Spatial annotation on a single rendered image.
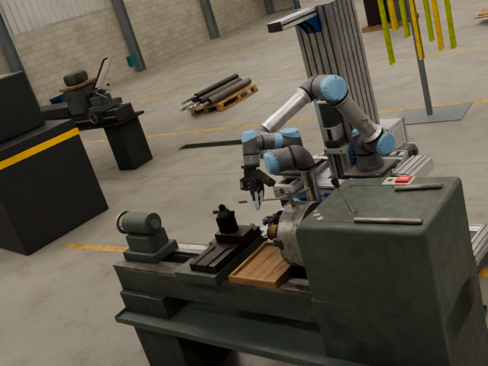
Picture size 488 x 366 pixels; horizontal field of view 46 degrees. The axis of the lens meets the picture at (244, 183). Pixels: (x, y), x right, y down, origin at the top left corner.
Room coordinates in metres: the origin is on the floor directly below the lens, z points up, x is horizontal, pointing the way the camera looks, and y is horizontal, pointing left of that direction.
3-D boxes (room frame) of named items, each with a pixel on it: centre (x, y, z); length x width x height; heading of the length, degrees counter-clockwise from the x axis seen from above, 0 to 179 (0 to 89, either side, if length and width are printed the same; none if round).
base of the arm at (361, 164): (2.86, -0.68, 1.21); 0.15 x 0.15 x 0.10
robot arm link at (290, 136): (3.23, -0.33, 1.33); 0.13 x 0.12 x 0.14; 90
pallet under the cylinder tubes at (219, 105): (11.36, -0.11, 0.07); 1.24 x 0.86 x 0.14; 137
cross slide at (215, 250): (2.88, 0.20, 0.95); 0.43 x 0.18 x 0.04; 138
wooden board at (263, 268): (2.67, -0.01, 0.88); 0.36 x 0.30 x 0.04; 138
